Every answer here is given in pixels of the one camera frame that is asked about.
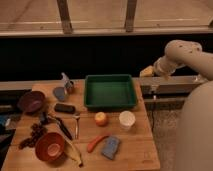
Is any yellow banana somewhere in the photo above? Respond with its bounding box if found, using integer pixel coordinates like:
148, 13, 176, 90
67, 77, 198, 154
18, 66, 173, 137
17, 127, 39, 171
64, 139, 83, 167

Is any green plastic tray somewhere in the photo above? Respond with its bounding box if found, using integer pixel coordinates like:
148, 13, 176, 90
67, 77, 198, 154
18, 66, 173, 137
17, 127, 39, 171
84, 74, 137, 110

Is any white cup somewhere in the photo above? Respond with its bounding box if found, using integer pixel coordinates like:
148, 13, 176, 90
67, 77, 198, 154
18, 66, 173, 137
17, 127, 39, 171
119, 111, 136, 130

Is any orange carrot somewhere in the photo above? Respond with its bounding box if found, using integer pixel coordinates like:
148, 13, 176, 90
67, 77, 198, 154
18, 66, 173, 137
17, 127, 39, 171
87, 134, 108, 153

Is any orange red bowl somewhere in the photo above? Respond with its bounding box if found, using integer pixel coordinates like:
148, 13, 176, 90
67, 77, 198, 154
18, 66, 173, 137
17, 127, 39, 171
35, 132, 65, 162

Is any dark grape bunch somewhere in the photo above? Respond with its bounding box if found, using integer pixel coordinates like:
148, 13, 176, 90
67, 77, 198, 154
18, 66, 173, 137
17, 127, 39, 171
18, 123, 47, 149

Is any purple bowl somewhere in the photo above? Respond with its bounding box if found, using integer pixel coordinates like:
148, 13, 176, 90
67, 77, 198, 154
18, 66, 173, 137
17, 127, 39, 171
17, 91, 45, 113

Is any blue sponge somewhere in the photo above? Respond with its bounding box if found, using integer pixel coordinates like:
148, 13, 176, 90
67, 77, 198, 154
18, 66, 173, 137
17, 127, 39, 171
101, 136, 120, 160

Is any red yellow apple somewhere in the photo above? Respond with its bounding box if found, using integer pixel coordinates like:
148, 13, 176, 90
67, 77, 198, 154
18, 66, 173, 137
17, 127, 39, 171
94, 112, 108, 126

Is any blue grey flat pad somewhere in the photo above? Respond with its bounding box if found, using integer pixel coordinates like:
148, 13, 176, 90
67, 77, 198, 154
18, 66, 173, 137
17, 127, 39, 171
53, 87, 67, 102

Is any small metal cup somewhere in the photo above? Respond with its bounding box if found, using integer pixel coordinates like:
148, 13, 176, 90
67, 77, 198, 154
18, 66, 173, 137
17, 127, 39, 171
65, 81, 74, 94

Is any black rectangular block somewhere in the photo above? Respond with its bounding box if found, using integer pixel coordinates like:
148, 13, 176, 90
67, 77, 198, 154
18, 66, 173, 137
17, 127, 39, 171
54, 103, 76, 114

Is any metal spoon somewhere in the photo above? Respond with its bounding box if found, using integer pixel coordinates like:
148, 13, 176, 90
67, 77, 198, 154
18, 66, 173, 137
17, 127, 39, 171
74, 113, 80, 139

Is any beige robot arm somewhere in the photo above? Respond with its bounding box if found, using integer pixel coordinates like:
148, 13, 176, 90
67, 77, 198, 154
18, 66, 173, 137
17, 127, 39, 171
140, 40, 213, 171

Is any small grey towel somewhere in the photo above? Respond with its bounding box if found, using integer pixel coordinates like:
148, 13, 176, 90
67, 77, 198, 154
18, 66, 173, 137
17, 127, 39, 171
61, 72, 71, 88

